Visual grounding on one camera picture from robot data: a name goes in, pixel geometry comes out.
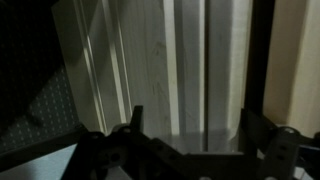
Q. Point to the wooden nightstand drawer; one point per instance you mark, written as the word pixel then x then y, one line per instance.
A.
pixel 80 60
pixel 143 60
pixel 186 66
pixel 223 66

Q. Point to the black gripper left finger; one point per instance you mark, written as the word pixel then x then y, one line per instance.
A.
pixel 133 156

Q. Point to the black perforated mounting board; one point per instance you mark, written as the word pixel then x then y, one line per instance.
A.
pixel 43 113

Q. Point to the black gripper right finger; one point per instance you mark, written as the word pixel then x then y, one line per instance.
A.
pixel 280 153

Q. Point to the light wooden nightstand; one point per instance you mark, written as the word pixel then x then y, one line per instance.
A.
pixel 290 66

